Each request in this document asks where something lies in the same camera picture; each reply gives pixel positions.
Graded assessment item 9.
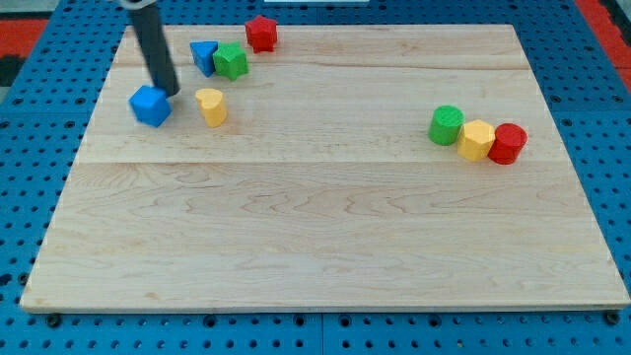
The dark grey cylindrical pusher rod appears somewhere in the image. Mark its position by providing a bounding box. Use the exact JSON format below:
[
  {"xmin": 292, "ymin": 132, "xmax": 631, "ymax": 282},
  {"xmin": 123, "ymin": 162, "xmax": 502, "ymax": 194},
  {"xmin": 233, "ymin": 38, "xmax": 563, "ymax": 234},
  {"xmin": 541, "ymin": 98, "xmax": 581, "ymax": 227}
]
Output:
[{"xmin": 125, "ymin": 0, "xmax": 180, "ymax": 97}]

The blue cube block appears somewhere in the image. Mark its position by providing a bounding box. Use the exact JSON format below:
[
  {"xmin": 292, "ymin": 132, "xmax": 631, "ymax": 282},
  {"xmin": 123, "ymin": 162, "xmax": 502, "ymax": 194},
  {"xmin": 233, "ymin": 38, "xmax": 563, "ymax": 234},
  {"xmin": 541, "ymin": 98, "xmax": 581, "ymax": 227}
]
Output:
[{"xmin": 128, "ymin": 86, "xmax": 172, "ymax": 127}]

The yellow heart block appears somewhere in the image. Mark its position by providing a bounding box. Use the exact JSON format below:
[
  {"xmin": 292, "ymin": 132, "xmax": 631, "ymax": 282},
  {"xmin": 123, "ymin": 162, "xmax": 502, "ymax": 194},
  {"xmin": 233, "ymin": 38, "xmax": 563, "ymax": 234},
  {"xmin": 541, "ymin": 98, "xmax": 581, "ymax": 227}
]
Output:
[{"xmin": 195, "ymin": 88, "xmax": 228, "ymax": 128}]

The blue triangle block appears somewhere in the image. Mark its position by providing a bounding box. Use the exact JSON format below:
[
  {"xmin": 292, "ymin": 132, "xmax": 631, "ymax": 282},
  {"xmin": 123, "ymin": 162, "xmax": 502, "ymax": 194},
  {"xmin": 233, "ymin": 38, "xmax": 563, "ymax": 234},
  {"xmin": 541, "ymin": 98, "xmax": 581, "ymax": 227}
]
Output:
[{"xmin": 189, "ymin": 41, "xmax": 218, "ymax": 77}]

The green star block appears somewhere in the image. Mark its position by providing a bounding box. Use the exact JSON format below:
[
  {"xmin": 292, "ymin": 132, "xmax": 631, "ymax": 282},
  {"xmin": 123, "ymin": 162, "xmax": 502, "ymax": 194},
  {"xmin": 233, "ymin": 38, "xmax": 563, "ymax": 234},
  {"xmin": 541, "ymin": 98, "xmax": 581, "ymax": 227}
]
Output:
[{"xmin": 212, "ymin": 41, "xmax": 249, "ymax": 81}]

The red star block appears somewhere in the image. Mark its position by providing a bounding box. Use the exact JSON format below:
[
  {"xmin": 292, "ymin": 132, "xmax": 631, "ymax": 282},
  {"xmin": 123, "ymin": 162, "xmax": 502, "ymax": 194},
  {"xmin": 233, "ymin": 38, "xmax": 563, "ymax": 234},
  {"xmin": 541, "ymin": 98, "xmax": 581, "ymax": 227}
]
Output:
[{"xmin": 245, "ymin": 15, "xmax": 278, "ymax": 53}]

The light wooden board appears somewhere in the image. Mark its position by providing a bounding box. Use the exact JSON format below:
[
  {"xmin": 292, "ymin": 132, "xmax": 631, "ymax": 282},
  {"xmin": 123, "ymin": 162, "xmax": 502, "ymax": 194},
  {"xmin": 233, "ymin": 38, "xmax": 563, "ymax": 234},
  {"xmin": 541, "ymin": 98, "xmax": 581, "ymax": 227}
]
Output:
[{"xmin": 21, "ymin": 25, "xmax": 630, "ymax": 314}]

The green cylinder block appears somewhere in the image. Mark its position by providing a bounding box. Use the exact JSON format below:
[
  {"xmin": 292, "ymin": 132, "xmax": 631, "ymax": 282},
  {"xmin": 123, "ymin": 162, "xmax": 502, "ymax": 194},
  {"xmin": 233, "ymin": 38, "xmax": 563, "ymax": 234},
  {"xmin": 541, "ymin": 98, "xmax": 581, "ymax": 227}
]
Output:
[{"xmin": 428, "ymin": 106, "xmax": 464, "ymax": 146}]

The yellow hexagon block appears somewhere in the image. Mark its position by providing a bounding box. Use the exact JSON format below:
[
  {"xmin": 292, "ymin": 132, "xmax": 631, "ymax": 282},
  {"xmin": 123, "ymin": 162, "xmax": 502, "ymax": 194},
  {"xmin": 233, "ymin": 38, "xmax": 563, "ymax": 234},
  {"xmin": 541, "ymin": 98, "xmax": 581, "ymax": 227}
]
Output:
[{"xmin": 456, "ymin": 119, "xmax": 495, "ymax": 162}]

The red cylinder block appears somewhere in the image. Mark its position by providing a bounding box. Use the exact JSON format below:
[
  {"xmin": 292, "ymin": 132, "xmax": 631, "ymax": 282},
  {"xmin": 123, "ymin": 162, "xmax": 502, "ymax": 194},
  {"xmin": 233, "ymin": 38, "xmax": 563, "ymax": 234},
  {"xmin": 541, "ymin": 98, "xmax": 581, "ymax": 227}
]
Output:
[{"xmin": 487, "ymin": 123, "xmax": 527, "ymax": 165}]

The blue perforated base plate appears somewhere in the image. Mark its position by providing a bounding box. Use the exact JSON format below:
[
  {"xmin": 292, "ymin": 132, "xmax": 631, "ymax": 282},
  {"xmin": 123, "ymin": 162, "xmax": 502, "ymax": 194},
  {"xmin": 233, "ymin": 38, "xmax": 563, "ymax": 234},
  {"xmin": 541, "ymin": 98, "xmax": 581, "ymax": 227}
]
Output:
[{"xmin": 1, "ymin": 1, "xmax": 630, "ymax": 354}]

